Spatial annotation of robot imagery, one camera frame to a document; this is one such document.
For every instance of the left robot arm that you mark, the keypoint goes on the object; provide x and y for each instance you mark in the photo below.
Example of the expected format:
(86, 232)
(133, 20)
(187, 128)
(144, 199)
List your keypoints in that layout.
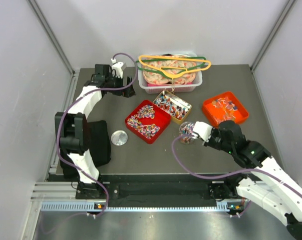
(84, 146)

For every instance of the floral fabric item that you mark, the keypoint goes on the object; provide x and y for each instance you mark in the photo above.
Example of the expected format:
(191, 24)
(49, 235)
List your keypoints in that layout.
(155, 77)

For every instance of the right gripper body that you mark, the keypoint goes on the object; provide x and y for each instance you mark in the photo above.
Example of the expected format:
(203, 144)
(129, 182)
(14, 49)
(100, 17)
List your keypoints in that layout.
(215, 140)

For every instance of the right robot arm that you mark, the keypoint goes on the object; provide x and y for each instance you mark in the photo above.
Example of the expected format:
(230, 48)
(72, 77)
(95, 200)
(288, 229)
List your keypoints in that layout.
(284, 200)

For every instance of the black cloth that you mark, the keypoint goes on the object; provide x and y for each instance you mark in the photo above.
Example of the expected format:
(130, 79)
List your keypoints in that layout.
(100, 149)

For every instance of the yellow clothes hanger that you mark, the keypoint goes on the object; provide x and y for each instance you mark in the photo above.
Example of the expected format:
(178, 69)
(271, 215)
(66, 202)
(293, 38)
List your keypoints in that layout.
(173, 67)

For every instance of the green clothes hanger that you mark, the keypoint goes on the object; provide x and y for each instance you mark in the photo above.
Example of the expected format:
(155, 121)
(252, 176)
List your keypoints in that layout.
(165, 65)

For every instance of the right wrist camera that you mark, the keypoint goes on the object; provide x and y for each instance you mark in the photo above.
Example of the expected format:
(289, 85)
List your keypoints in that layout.
(202, 130)

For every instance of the white plastic basket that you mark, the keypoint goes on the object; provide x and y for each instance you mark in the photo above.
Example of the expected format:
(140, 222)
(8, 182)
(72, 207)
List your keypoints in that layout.
(202, 65)

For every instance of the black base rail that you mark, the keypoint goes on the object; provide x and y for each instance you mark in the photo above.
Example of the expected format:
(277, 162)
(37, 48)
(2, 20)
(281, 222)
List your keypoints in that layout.
(159, 190)

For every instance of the orange candy tray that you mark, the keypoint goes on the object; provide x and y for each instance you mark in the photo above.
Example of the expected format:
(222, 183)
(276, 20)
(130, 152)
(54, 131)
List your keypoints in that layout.
(222, 107)

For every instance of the clear glass jar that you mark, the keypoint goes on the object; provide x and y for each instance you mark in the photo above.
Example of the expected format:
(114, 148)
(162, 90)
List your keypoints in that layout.
(186, 130)

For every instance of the gold candy tin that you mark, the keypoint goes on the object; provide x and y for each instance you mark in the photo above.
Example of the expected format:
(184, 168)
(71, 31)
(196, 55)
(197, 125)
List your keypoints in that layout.
(176, 107)

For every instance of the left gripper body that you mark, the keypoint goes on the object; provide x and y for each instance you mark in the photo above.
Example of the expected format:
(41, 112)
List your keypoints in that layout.
(123, 91)

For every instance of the red candy tray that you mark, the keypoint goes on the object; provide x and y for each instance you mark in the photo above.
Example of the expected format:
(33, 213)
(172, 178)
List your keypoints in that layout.
(147, 121)

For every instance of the silver jar lid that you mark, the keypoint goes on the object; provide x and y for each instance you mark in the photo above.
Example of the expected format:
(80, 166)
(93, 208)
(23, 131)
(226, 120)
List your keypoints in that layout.
(119, 138)

